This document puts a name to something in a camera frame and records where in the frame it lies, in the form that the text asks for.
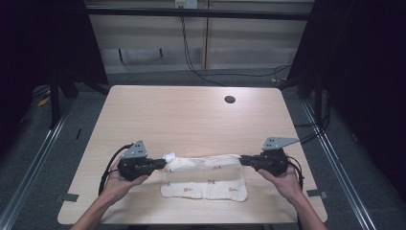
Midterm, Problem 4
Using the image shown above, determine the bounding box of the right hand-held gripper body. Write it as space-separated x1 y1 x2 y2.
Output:
254 136 301 177

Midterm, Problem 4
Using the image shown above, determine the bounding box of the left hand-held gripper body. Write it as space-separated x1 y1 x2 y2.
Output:
117 139 161 182

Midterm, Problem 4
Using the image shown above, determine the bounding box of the cream floral muslin cloth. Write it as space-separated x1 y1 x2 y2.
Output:
160 151 248 202

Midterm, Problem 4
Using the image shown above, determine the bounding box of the person's left hand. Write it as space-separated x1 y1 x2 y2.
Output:
105 158 149 205

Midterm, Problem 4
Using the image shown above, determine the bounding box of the person's right hand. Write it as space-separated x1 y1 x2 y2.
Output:
257 164 305 205

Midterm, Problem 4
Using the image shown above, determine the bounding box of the black metal stand leg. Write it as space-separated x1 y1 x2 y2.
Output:
313 71 324 127
48 80 62 130

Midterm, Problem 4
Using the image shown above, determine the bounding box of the yellow floor marker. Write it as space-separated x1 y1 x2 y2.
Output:
36 95 52 108

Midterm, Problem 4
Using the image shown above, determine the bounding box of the black curtain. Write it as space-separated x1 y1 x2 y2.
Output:
281 0 406 196
0 0 110 154

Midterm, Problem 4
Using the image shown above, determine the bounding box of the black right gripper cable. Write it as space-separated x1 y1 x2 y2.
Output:
285 155 305 193

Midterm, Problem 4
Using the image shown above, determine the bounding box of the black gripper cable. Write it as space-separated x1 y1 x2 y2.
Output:
98 143 135 196
285 155 305 193

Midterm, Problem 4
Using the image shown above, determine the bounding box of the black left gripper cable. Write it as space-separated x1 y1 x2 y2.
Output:
98 143 135 196

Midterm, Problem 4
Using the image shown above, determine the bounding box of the metal floor rail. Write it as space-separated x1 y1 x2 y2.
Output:
300 98 379 230
0 102 76 230

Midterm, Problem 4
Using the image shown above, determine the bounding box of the black hanging wall cable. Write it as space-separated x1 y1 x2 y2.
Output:
180 15 292 87

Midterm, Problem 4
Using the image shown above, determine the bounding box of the black horizontal frame bar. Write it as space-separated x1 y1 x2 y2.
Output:
85 7 312 22

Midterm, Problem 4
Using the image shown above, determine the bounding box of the white wall socket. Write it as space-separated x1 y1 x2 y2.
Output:
174 0 199 10

